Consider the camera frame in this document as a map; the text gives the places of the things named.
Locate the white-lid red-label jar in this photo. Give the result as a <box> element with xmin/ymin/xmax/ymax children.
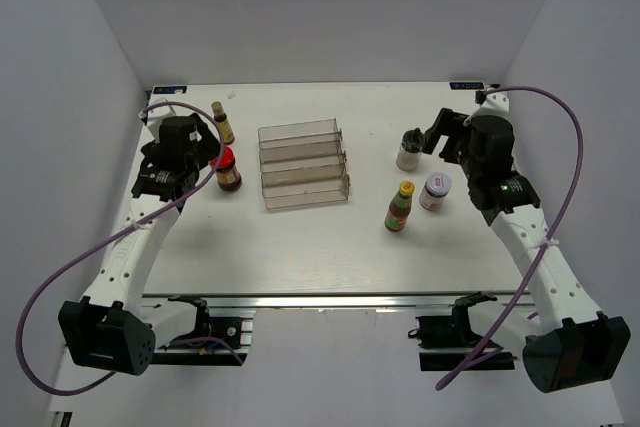
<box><xmin>419</xmin><ymin>172</ymin><xmax>452</xmax><ymax>211</ymax></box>

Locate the red-lid chili sauce jar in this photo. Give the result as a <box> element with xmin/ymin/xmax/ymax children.
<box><xmin>210</xmin><ymin>146</ymin><xmax>242</xmax><ymax>192</ymax></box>

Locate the small yellow-label brown bottle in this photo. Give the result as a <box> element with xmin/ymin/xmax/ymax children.
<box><xmin>211</xmin><ymin>101</ymin><xmax>235</xmax><ymax>145</ymax></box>

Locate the green-label hot sauce bottle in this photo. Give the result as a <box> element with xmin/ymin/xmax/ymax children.
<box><xmin>384</xmin><ymin>180</ymin><xmax>415</xmax><ymax>232</ymax></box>

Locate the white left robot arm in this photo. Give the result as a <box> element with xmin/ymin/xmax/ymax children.
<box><xmin>58</xmin><ymin>114</ymin><xmax>220</xmax><ymax>375</ymax></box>

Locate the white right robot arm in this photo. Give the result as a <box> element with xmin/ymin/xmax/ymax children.
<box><xmin>423</xmin><ymin>108</ymin><xmax>631</xmax><ymax>393</ymax></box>

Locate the blue right corner sticker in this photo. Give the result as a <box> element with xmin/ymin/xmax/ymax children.
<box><xmin>449</xmin><ymin>81</ymin><xmax>485</xmax><ymax>91</ymax></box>

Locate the blue corner sticker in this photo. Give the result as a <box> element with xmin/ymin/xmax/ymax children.
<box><xmin>152</xmin><ymin>86</ymin><xmax>187</xmax><ymax>95</ymax></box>
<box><xmin>449</xmin><ymin>81</ymin><xmax>485</xmax><ymax>91</ymax></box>

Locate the blue left corner sticker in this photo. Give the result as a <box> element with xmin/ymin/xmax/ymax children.
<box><xmin>152</xmin><ymin>86</ymin><xmax>187</xmax><ymax>95</ymax></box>

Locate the clear tiered acrylic rack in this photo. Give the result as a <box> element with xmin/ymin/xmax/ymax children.
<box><xmin>258</xmin><ymin>118</ymin><xmax>350</xmax><ymax>211</ymax></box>

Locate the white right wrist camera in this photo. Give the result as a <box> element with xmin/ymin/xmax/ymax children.
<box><xmin>472</xmin><ymin>91</ymin><xmax>510</xmax><ymax>120</ymax></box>

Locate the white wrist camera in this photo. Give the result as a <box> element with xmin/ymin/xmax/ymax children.
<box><xmin>472</xmin><ymin>91</ymin><xmax>510</xmax><ymax>120</ymax></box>
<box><xmin>138</xmin><ymin>105</ymin><xmax>176</xmax><ymax>125</ymax></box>

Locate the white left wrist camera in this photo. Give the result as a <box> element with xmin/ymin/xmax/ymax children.
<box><xmin>138</xmin><ymin>105</ymin><xmax>176</xmax><ymax>125</ymax></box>

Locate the aluminium table front rail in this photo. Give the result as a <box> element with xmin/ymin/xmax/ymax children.
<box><xmin>139</xmin><ymin>294</ymin><xmax>536</xmax><ymax>309</ymax></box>

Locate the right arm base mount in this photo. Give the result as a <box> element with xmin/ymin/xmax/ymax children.
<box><xmin>407</xmin><ymin>291</ymin><xmax>505</xmax><ymax>373</ymax></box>

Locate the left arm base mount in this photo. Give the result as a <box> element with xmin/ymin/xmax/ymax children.
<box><xmin>140</xmin><ymin>296</ymin><xmax>253</xmax><ymax>367</ymax></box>

